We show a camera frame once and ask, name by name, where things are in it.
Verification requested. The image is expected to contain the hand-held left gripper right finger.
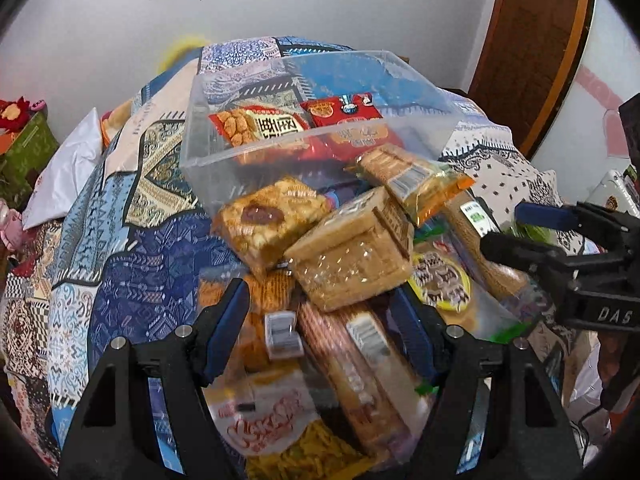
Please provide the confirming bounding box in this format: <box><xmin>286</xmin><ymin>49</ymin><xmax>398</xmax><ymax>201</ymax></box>
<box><xmin>390</xmin><ymin>287</ymin><xmax>583</xmax><ymax>480</ymax></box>

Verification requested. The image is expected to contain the patchwork printed blanket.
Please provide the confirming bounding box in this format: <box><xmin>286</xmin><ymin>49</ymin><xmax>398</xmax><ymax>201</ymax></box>
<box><xmin>0</xmin><ymin>36</ymin><xmax>601</xmax><ymax>480</ymax></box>

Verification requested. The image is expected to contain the green patterned bag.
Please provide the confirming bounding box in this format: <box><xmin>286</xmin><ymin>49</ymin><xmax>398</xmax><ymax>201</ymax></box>
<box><xmin>0</xmin><ymin>110</ymin><xmax>61</xmax><ymax>211</ymax></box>

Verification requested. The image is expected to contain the yellow ring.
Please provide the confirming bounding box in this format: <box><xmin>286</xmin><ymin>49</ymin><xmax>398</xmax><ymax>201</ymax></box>
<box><xmin>157</xmin><ymin>35</ymin><xmax>216</xmax><ymax>72</ymax></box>

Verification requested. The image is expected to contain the white pillow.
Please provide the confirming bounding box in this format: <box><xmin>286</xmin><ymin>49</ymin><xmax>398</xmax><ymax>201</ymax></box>
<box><xmin>22</xmin><ymin>107</ymin><xmax>108</xmax><ymax>231</ymax></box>

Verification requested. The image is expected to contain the cracker packet with orange ends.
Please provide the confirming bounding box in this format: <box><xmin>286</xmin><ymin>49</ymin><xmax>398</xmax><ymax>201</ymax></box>
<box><xmin>350</xmin><ymin>144</ymin><xmax>476</xmax><ymax>225</ymax></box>

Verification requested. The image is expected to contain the pink ribbon decoration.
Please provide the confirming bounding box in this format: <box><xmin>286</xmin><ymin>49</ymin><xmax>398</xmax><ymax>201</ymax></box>
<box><xmin>574</xmin><ymin>67</ymin><xmax>632</xmax><ymax>159</ymax></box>

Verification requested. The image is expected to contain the long biscuit packet green label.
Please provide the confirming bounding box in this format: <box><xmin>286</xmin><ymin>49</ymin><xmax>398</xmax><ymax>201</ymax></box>
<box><xmin>440</xmin><ymin>195</ymin><xmax>532</xmax><ymax>302</ymax></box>

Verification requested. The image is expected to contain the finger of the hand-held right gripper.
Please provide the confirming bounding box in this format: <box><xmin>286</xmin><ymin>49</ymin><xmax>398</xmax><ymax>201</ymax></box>
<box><xmin>480</xmin><ymin>232</ymin><xmax>628</xmax><ymax>293</ymax></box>
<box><xmin>515</xmin><ymin>200</ymin><xmax>640</xmax><ymax>253</ymax></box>

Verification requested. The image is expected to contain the long brown wafer packet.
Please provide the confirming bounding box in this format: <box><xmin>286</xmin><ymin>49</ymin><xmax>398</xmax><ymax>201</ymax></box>
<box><xmin>295</xmin><ymin>300</ymin><xmax>418</xmax><ymax>461</ymax></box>

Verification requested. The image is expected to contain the white yellow crisps bag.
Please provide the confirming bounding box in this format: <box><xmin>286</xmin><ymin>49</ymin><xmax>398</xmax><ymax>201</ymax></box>
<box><xmin>205</xmin><ymin>369</ymin><xmax>373</xmax><ymax>480</ymax></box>

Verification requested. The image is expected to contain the orange fried snack packet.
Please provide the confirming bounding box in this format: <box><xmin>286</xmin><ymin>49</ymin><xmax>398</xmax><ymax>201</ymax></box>
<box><xmin>197</xmin><ymin>269</ymin><xmax>301</xmax><ymax>373</ymax></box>

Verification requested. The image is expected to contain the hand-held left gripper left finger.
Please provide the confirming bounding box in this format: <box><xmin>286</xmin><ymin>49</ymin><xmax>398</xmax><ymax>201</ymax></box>
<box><xmin>59</xmin><ymin>276</ymin><xmax>251</xmax><ymax>480</ymax></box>

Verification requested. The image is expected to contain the red peanut snack packet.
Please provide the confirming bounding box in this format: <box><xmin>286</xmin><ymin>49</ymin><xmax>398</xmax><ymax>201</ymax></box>
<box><xmin>207</xmin><ymin>105</ymin><xmax>323</xmax><ymax>163</ymax></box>

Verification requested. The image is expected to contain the pink plush toy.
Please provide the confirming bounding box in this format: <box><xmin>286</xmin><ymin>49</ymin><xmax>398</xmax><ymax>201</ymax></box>
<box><xmin>0</xmin><ymin>199</ymin><xmax>25</xmax><ymax>252</ymax></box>

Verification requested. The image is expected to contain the beige sesame cake packet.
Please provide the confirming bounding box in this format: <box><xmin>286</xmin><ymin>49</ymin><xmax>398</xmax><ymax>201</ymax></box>
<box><xmin>284</xmin><ymin>187</ymin><xmax>416</xmax><ymax>312</ymax></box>

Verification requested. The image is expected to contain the red plush toy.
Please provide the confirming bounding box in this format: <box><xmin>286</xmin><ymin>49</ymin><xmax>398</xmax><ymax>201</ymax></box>
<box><xmin>0</xmin><ymin>97</ymin><xmax>48</xmax><ymax>133</ymax></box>

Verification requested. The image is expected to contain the round yellow-rimmed snack packet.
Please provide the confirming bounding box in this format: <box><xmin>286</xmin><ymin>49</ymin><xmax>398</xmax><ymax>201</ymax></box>
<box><xmin>407</xmin><ymin>250</ymin><xmax>473</xmax><ymax>313</ymax></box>

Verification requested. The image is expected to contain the clear plastic container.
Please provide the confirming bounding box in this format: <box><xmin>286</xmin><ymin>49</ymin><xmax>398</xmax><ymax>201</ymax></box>
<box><xmin>180</xmin><ymin>49</ymin><xmax>488</xmax><ymax>221</ymax></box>

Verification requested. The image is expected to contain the brown wooden door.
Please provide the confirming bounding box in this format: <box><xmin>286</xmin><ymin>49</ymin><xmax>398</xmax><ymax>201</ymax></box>
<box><xmin>467</xmin><ymin>0</ymin><xmax>598</xmax><ymax>161</ymax></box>

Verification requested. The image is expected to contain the peanut brittle packet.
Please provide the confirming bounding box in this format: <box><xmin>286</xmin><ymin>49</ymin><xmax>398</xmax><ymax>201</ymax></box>
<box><xmin>212</xmin><ymin>176</ymin><xmax>333</xmax><ymax>277</ymax></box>

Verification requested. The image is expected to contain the red biscuit packet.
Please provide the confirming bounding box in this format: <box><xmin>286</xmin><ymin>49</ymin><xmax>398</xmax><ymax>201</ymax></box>
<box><xmin>300</xmin><ymin>92</ymin><xmax>403</xmax><ymax>157</ymax></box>

